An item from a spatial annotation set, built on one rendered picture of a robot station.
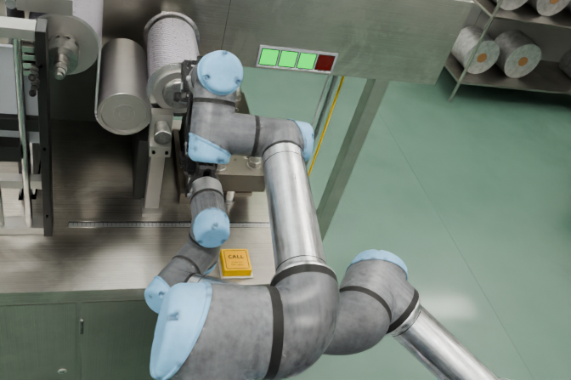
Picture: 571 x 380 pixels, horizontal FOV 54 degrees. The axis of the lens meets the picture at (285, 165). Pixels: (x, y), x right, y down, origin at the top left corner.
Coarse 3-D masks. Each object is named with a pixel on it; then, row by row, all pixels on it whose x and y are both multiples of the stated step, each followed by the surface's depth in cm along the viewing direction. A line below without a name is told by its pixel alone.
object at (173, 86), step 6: (168, 84) 125; (174, 84) 125; (180, 84) 126; (168, 90) 126; (174, 90) 126; (180, 90) 127; (168, 96) 127; (168, 102) 128; (174, 102) 128; (180, 108) 130
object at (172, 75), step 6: (168, 72) 125; (174, 72) 124; (180, 72) 125; (162, 78) 125; (168, 78) 125; (174, 78) 125; (180, 78) 126; (156, 84) 125; (162, 84) 126; (156, 90) 126; (156, 96) 127; (162, 96) 128; (162, 102) 129; (162, 108) 130; (168, 108) 130; (174, 108) 131; (186, 108) 131
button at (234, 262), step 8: (224, 256) 137; (232, 256) 138; (240, 256) 138; (248, 256) 139; (224, 264) 135; (232, 264) 136; (240, 264) 136; (248, 264) 137; (224, 272) 134; (232, 272) 135; (240, 272) 135; (248, 272) 136
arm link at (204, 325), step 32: (192, 288) 68; (224, 288) 69; (256, 288) 71; (160, 320) 70; (192, 320) 64; (224, 320) 65; (256, 320) 66; (160, 352) 64; (192, 352) 64; (224, 352) 65; (256, 352) 66
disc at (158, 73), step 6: (162, 66) 124; (168, 66) 124; (174, 66) 124; (180, 66) 125; (156, 72) 124; (162, 72) 125; (150, 78) 125; (156, 78) 125; (150, 84) 126; (150, 90) 127; (162, 90) 128; (150, 96) 128; (150, 102) 129; (156, 102) 130; (174, 114) 133; (180, 114) 133
